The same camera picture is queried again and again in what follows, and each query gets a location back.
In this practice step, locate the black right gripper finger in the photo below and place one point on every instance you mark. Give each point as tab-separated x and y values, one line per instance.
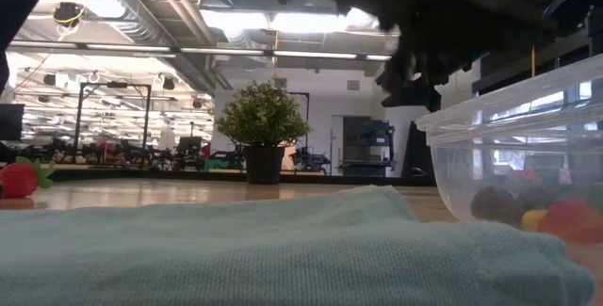
414	98
391	71

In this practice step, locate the clear plastic tupperware container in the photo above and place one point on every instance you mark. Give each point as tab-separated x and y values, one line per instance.
471	127

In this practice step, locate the round dark toy berry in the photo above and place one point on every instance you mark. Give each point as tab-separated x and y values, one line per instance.
492	202
537	198

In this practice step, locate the small yellow toy pepper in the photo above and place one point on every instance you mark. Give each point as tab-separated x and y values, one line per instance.
532	219

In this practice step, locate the large red toy strawberry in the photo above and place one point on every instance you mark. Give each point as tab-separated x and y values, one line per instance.
572	221
19	181

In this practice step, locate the black curtain panel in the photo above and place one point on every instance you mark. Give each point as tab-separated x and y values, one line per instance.
419	155

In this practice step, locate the grey blue equipment cart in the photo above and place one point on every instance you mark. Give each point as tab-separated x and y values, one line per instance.
367	141

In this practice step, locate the long ceiling light bar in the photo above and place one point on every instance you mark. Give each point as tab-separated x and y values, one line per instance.
311	54

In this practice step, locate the artificial green potted plant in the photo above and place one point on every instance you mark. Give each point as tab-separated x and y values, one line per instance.
264	117

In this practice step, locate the green storage bin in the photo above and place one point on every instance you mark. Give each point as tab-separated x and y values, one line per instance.
219	164

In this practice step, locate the folded pale green cloth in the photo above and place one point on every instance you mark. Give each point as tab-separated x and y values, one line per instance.
282	259

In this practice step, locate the black office chair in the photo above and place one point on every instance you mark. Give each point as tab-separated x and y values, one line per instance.
189	146

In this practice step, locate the black ceiling spotlight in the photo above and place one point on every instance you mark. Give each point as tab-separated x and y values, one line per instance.
168	83

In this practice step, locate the black computer monitor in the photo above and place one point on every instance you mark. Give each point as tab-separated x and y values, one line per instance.
11	122

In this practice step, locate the thin black metal frame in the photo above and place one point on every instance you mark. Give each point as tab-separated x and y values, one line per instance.
308	108

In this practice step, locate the black aluminium table frame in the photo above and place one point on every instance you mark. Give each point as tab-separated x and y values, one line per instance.
165	174

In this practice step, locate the black metal stand frame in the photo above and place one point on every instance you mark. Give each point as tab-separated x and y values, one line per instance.
81	122

